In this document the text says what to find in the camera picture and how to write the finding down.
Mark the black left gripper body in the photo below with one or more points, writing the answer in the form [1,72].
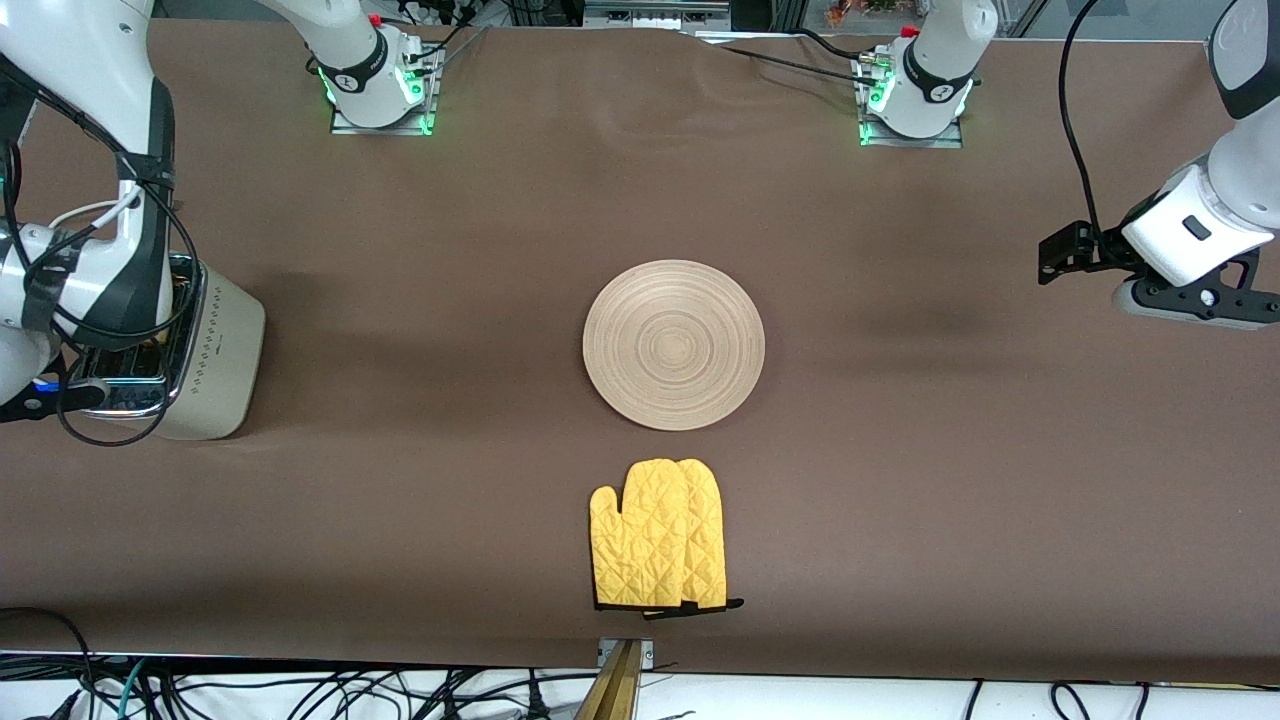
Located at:
[1102,249]

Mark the brown table cover cloth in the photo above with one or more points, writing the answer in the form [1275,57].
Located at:
[900,550]

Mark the cream and chrome toaster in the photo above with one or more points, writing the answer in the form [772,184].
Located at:
[225,350]

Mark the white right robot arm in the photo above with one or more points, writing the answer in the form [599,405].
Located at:
[350,60]

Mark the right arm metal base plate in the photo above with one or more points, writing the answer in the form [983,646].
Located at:
[345,128]

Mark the brass coloured mounting bar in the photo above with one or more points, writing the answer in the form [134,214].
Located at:
[618,690]

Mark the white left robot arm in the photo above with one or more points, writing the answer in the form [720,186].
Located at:
[930,70]

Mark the round wooden plate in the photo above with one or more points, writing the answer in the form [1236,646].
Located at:
[673,345]

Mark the yellow quilted oven mitt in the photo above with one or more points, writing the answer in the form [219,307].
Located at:
[708,540]
[640,540]

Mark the orange background decoration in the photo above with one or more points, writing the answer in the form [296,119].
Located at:
[860,12]

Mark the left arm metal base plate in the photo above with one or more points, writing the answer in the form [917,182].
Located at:
[950,142]

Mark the aluminium frame rail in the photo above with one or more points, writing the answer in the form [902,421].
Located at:
[650,15]

